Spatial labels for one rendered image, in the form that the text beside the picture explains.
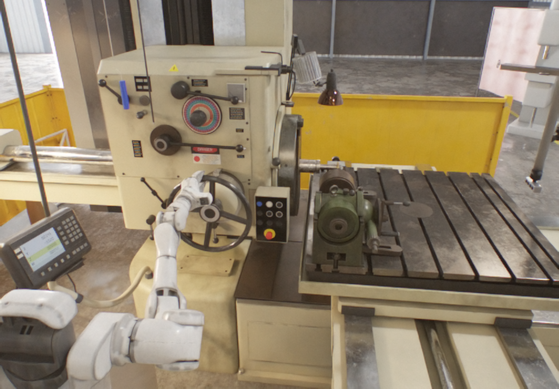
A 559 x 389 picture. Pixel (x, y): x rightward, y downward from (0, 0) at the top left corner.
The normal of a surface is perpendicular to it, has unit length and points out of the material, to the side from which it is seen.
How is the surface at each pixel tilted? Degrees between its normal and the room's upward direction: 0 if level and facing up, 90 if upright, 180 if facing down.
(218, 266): 0
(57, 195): 90
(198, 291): 0
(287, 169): 73
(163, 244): 34
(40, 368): 84
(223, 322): 90
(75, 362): 60
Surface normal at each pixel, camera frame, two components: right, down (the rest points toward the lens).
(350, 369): 0.00, -0.91
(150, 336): 0.08, -0.53
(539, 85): -0.68, 0.31
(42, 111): 0.99, 0.04
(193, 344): 0.91, -0.06
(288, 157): -0.10, -0.13
